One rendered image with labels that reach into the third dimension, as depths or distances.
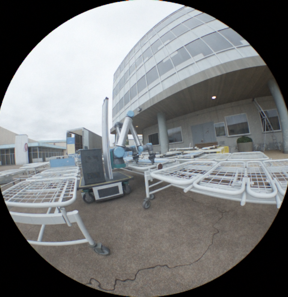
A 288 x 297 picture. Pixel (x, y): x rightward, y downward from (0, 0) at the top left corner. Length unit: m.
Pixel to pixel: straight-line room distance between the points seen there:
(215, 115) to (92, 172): 7.28
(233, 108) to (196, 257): 7.27
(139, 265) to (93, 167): 1.29
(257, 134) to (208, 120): 3.82
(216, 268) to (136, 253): 0.58
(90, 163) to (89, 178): 0.23
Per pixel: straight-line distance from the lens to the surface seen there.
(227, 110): 7.33
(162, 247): 0.88
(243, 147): 5.77
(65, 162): 2.56
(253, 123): 7.35
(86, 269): 0.90
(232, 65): 4.73
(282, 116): 5.95
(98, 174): 1.48
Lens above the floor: 0.76
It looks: 1 degrees up
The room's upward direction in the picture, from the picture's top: 5 degrees counter-clockwise
